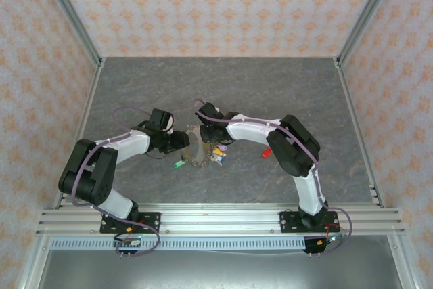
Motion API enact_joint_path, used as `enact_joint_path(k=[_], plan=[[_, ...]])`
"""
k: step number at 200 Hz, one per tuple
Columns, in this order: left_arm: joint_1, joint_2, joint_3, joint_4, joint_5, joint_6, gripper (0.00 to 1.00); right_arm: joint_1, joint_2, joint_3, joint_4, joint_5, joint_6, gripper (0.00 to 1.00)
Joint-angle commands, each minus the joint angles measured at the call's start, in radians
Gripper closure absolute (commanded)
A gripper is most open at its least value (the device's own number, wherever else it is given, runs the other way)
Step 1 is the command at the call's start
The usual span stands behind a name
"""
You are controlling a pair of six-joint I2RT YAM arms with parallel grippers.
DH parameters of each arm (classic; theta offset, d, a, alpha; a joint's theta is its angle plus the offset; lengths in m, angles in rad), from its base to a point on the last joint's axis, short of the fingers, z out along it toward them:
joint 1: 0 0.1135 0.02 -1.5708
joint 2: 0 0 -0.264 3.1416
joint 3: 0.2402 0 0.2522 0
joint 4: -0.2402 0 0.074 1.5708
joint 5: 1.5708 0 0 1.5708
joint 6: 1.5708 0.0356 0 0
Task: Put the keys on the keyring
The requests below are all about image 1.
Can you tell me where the grey metal sheet panel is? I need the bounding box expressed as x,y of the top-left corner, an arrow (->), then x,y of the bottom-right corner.
37,250 -> 403,289

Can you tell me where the aluminium frame post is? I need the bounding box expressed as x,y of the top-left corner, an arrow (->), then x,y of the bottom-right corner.
35,0 -> 104,68
334,0 -> 405,66

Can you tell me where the wide aluminium mounting rail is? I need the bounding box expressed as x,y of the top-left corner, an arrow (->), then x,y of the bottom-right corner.
35,202 -> 405,236

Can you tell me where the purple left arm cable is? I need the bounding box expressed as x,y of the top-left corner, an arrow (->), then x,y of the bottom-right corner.
70,106 -> 162,259

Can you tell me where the slotted grey cable duct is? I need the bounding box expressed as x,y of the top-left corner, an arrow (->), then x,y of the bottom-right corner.
50,238 -> 307,251

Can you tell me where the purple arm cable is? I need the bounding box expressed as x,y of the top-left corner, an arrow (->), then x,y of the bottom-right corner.
70,106 -> 162,259
193,99 -> 353,257

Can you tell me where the thin aluminium side rail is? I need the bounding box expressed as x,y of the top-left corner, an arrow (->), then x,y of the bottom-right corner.
333,58 -> 386,208
52,60 -> 106,208

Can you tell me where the metal disc with key rings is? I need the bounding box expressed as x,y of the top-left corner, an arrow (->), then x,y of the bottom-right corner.
180,127 -> 221,169

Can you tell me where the aluminium frame leg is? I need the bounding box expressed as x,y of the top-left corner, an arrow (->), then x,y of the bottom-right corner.
387,234 -> 417,289
18,234 -> 51,289

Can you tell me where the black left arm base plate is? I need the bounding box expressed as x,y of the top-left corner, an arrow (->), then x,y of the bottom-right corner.
99,212 -> 162,234

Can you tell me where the black electronics bracket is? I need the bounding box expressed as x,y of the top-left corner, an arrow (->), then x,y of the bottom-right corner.
113,234 -> 143,257
302,236 -> 341,257

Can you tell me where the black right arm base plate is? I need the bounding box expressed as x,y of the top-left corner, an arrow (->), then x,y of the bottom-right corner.
279,210 -> 339,234

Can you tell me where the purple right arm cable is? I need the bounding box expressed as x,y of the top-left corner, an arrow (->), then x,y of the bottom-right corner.
193,99 -> 353,257

